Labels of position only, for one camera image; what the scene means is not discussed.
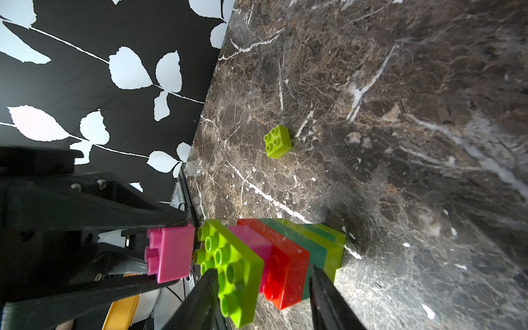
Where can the red lego brick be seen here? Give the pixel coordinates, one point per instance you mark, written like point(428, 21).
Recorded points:
point(285, 284)

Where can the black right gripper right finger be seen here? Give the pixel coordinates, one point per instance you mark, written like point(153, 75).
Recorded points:
point(329, 308)

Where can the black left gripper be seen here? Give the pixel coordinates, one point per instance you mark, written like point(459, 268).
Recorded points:
point(52, 268)

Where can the lime 2x2 lego brick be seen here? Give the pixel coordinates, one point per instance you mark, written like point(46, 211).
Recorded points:
point(277, 142)

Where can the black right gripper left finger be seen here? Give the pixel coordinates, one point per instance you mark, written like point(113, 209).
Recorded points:
point(198, 311)

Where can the lime 2x4 lego brick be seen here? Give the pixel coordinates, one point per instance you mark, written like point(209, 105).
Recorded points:
point(239, 270)

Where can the pink 2x2 lego brick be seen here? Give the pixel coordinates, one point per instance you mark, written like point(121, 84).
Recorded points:
point(258, 244)
point(169, 252)

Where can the lime green lego stack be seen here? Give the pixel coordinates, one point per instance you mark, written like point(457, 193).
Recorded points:
point(330, 240)

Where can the dark green 2x4 lego brick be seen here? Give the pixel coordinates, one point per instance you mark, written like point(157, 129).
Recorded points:
point(316, 256)

